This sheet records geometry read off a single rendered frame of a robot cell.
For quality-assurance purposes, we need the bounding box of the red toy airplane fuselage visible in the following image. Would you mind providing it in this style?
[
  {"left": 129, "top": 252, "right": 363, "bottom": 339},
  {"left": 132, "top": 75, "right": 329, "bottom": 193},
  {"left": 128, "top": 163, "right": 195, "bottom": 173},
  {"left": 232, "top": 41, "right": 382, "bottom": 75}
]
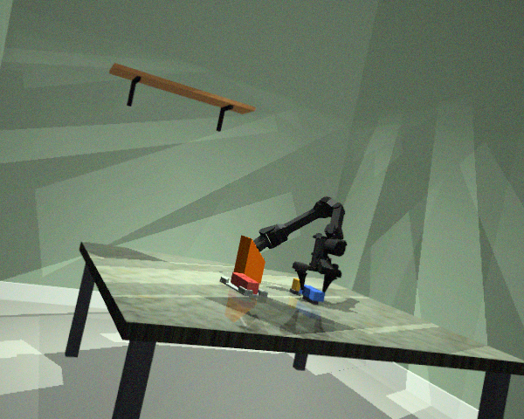
[{"left": 231, "top": 272, "right": 259, "bottom": 294}]

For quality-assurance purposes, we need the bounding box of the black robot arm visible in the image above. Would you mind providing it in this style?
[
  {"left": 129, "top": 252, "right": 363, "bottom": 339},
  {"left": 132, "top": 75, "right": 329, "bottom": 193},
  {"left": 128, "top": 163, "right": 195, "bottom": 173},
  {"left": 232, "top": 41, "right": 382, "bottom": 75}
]
[{"left": 253, "top": 196, "right": 347, "bottom": 276}]

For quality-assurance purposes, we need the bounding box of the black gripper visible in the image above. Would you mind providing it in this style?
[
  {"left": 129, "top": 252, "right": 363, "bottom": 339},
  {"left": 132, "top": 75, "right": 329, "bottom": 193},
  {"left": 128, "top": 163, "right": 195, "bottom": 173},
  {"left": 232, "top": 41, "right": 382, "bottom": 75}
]
[{"left": 293, "top": 251, "right": 341, "bottom": 292}]

